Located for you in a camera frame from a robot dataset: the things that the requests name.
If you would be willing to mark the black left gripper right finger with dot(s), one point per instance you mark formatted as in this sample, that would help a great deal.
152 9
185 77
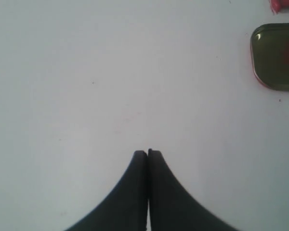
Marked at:
171 207

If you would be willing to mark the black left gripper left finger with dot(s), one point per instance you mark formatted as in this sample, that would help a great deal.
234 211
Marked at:
125 207

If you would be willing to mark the gold tin lid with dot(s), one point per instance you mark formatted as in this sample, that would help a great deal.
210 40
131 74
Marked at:
269 48

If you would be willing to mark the red plastic stamp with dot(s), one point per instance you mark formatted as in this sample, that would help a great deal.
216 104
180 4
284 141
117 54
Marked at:
278 5

